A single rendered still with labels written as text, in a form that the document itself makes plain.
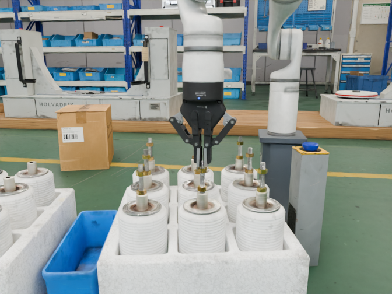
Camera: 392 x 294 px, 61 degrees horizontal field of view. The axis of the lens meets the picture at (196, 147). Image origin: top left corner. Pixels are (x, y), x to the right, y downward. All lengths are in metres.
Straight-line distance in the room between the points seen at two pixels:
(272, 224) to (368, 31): 6.49
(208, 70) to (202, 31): 0.06
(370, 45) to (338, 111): 4.44
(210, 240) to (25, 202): 0.42
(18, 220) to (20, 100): 2.40
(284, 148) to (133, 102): 1.82
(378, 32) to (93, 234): 6.54
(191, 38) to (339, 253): 0.75
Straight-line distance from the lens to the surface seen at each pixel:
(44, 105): 3.08
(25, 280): 0.78
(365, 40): 7.02
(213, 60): 0.59
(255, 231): 0.67
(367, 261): 1.08
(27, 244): 0.77
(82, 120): 1.74
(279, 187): 1.14
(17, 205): 0.83
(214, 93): 0.59
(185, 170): 0.89
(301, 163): 0.87
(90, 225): 1.03
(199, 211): 0.65
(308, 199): 0.91
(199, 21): 0.59
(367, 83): 5.14
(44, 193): 0.94
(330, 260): 1.04
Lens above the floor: 0.53
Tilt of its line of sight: 14 degrees down
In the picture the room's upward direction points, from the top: straight up
